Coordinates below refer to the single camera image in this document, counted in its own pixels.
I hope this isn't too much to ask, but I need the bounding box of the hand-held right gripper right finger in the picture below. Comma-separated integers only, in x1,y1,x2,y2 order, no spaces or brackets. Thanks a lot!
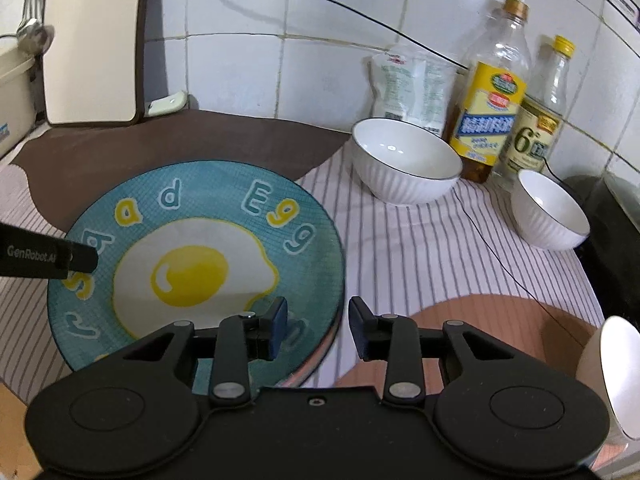
348,296,506,408

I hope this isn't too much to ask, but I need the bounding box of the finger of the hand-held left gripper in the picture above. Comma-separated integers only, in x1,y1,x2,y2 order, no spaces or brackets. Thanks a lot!
63,241,100,275

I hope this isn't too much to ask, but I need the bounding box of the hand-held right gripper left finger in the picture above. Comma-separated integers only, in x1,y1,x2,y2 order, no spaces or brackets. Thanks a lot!
120,297,291,408

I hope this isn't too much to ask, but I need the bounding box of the blue fried egg plate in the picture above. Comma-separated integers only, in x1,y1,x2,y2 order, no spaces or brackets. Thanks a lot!
47,160,347,387

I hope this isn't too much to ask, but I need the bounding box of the white ribbed bowl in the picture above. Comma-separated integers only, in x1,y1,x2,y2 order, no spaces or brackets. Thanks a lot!
351,117,464,206
575,316,640,444
510,168,592,251

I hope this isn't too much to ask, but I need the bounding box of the striped brown counter mat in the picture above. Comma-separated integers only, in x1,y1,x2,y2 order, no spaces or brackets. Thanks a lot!
0,107,609,397

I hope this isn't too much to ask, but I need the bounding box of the cream rice cooker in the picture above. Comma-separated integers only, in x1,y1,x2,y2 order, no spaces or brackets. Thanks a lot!
0,35,44,162

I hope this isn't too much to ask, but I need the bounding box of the white cutting board dark rim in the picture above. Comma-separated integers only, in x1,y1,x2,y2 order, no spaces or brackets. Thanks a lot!
42,0,146,125

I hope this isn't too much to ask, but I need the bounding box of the metal ladle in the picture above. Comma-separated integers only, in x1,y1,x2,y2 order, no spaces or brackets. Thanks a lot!
15,0,56,54

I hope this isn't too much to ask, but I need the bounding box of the white plastic pouch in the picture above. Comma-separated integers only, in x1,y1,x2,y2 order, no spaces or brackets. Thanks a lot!
370,42,432,124

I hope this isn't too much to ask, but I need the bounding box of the clear plastic bag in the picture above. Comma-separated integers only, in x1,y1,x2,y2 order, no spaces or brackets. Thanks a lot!
420,57,459,134

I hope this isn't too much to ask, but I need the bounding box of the amber cooking wine bottle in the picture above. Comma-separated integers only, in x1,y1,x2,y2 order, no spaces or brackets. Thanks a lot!
448,0,531,185

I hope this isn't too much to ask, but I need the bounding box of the clear vinegar bottle yellow cap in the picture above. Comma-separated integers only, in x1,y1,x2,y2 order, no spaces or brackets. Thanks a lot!
497,35,577,187

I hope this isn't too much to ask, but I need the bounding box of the white knife handle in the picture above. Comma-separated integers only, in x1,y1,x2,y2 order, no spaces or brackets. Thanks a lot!
145,91,192,117

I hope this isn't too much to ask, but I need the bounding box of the black wok wooden handle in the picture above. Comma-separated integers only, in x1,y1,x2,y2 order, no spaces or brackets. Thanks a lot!
564,172,640,319

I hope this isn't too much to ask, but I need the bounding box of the thin black adapter cable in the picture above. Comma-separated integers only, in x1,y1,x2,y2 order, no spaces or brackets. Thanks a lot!
230,0,602,332

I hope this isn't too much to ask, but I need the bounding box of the purple white wall sticker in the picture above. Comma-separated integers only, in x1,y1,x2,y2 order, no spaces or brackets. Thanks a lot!
605,0,640,31

